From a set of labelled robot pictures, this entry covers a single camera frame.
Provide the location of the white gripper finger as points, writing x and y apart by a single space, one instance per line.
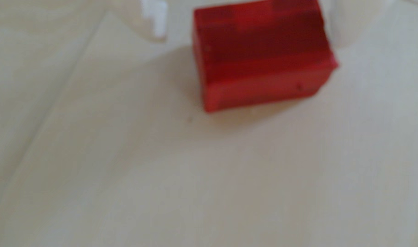
150 17
349 20

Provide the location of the red block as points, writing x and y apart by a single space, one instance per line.
260 55

